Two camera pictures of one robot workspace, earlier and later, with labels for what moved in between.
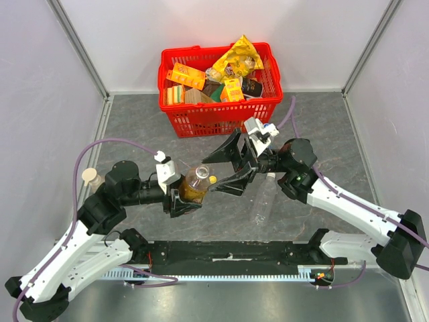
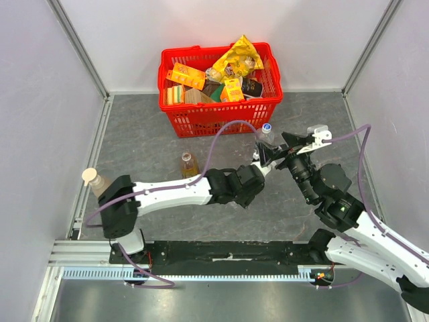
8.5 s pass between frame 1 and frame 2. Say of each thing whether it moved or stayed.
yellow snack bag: stayed
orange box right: stayed
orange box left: stayed
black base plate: stayed
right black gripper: moved
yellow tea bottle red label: moved
